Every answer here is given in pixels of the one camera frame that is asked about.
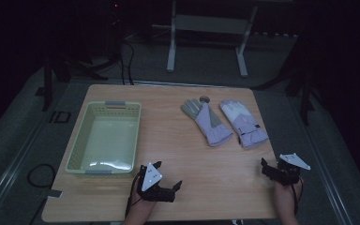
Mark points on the black tripod stand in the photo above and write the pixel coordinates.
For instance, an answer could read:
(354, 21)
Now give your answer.
(306, 93)
(47, 84)

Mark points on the lilac and white ski glove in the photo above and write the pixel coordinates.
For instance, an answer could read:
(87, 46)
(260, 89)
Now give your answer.
(247, 128)
(213, 131)

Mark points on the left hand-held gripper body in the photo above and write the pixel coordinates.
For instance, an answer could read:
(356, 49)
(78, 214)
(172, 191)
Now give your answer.
(151, 177)

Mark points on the person's left hand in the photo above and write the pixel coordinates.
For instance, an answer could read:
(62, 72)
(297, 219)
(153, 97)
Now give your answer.
(143, 203)

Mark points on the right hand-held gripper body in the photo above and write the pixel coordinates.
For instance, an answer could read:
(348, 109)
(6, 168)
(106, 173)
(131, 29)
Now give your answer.
(289, 167)

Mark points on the metal floor rail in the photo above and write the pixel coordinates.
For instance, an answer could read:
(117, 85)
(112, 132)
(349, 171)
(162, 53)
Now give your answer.
(9, 175)
(328, 178)

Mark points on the grey tape piece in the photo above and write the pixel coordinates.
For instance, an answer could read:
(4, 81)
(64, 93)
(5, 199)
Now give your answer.
(54, 193)

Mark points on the small grey round disc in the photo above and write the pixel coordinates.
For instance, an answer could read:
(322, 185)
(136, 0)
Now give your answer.
(204, 99)

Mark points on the person's right hand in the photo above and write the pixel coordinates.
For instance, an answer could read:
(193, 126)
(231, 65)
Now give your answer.
(286, 192)

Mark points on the white metal stand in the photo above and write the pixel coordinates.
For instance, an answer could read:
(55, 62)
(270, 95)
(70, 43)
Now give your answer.
(211, 24)

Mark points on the pale green plastic basket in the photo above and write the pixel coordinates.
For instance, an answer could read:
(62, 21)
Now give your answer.
(112, 140)

